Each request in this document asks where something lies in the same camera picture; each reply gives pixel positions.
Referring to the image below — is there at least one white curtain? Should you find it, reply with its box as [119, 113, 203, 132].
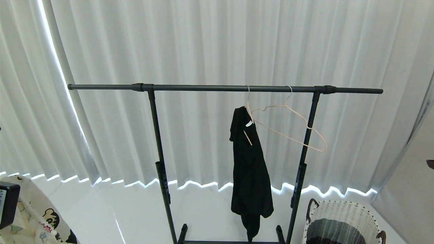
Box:
[0, 0, 434, 197]

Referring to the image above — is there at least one cream printed garment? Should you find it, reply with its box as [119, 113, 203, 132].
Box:
[0, 175, 79, 244]

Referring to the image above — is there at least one black clothes rack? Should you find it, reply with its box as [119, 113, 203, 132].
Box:
[67, 83, 384, 244]

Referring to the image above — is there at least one pink clothes hanger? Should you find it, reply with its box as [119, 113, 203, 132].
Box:
[250, 86, 328, 153]
[243, 85, 255, 146]

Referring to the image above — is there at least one white laundry basket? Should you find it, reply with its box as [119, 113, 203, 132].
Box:
[302, 199, 387, 244]

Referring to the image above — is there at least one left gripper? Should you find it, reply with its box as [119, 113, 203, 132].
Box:
[0, 181, 21, 230]

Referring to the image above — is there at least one black garment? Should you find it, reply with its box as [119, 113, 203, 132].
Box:
[229, 106, 274, 242]

